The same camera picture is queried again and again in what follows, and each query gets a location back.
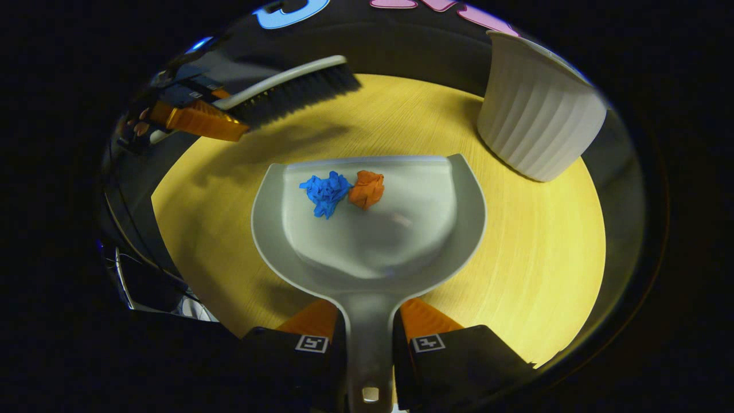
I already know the blue paper trash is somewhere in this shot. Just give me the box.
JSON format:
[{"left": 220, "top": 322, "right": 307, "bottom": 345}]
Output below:
[{"left": 299, "top": 171, "right": 353, "bottom": 220}]

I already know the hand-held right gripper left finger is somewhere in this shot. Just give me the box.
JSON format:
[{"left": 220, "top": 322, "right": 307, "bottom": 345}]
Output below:
[{"left": 229, "top": 298, "right": 348, "bottom": 412}]

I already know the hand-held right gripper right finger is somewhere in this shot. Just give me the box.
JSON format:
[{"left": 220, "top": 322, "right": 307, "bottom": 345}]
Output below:
[{"left": 392, "top": 297, "right": 537, "bottom": 412}]

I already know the wooden desktop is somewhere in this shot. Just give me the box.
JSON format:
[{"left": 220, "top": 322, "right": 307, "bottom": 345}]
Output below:
[{"left": 150, "top": 73, "right": 607, "bottom": 368}]

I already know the white ribbed garbage bin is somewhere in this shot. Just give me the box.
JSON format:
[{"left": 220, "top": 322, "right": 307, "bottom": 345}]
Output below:
[{"left": 477, "top": 30, "right": 608, "bottom": 183}]

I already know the orange paper trash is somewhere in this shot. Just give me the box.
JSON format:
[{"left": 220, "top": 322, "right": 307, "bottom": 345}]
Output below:
[{"left": 348, "top": 170, "right": 385, "bottom": 210}]

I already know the small white broom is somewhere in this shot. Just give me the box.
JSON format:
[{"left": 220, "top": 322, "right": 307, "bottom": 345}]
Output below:
[{"left": 150, "top": 55, "right": 363, "bottom": 145}]

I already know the grey plastic dustpan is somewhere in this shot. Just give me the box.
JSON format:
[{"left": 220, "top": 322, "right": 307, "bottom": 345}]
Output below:
[{"left": 251, "top": 154, "right": 488, "bottom": 413}]

